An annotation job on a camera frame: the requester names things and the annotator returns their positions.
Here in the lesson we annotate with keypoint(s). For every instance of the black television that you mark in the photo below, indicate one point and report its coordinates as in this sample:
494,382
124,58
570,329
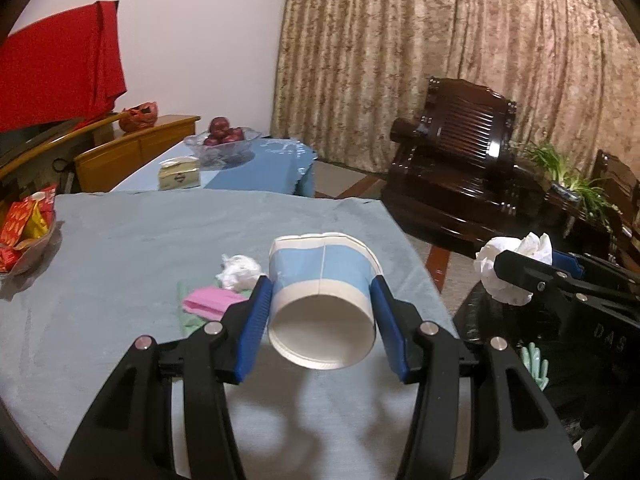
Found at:
30,140

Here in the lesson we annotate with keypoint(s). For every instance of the white tissue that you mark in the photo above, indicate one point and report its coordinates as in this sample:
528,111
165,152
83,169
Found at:
240,272
505,265

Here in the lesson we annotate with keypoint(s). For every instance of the wooden cabinet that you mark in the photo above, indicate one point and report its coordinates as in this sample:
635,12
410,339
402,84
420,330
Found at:
130,150

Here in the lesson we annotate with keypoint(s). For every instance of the dark wooden armchair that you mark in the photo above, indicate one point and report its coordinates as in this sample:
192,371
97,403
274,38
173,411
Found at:
450,170
612,180

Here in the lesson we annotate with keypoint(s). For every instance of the yellow snack packet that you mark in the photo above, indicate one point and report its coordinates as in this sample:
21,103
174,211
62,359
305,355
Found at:
37,225

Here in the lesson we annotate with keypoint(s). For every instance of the blue and white paper cup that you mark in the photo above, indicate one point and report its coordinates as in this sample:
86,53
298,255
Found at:
320,270

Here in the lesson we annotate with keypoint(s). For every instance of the beige patterned curtain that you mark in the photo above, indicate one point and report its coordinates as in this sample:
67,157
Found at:
375,60

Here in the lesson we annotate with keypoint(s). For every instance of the glass snack dish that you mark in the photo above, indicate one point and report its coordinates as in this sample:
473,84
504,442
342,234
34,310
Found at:
37,255

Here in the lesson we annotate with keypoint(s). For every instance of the red cloth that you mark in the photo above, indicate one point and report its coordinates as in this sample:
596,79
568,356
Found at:
55,70

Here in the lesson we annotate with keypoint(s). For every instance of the dark wooden side table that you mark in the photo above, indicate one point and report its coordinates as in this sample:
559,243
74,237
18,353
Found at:
575,215

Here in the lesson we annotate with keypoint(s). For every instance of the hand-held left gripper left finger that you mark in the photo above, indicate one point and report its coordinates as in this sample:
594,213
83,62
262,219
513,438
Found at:
255,320

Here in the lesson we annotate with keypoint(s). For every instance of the red plastic bag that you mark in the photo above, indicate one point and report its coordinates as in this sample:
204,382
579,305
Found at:
137,117

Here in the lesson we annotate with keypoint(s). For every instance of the trash bin with black bag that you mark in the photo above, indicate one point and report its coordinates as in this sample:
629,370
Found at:
480,320

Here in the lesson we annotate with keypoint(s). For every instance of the large red snack packet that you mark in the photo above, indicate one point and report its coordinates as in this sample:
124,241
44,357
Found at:
17,220

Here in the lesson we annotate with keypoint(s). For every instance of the glass fruit bowl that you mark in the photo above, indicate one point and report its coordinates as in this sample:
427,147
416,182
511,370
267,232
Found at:
222,150

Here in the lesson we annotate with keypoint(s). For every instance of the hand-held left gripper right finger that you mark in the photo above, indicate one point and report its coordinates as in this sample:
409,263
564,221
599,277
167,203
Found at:
387,330

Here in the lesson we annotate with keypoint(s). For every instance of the small red snack packet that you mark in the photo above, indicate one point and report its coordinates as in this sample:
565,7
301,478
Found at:
7,257

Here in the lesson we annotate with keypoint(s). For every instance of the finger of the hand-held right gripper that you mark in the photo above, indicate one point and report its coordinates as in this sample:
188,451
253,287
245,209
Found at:
525,275
567,262

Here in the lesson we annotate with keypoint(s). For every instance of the dark red apple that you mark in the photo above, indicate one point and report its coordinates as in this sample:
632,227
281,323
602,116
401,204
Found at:
212,140
235,134
218,124

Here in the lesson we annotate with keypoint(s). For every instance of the light green cloth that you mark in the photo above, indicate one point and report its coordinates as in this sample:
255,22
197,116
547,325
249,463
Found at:
192,322

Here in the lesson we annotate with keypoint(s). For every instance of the light blue tablecloth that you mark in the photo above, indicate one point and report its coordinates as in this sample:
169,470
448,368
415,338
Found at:
265,170

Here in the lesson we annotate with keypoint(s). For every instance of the yellow tissue box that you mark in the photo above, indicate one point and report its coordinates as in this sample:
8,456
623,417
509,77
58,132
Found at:
179,174

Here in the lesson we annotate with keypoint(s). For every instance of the potted green plant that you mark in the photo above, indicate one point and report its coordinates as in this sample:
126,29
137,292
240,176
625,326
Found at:
565,191

